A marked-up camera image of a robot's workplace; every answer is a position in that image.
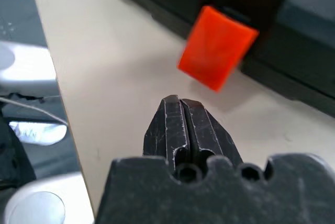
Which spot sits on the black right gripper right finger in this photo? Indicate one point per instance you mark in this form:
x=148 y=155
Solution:
x=209 y=135

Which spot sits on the black plastic tool case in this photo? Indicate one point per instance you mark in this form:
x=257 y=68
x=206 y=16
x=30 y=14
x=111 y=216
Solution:
x=293 y=51

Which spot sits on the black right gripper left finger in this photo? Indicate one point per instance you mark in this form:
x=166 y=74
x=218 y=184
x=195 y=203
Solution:
x=165 y=129

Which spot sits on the silver robot body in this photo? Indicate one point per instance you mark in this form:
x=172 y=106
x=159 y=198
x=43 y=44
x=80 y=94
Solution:
x=39 y=203

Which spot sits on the orange case latch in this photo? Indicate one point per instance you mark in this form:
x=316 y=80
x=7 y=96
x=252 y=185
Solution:
x=214 y=48

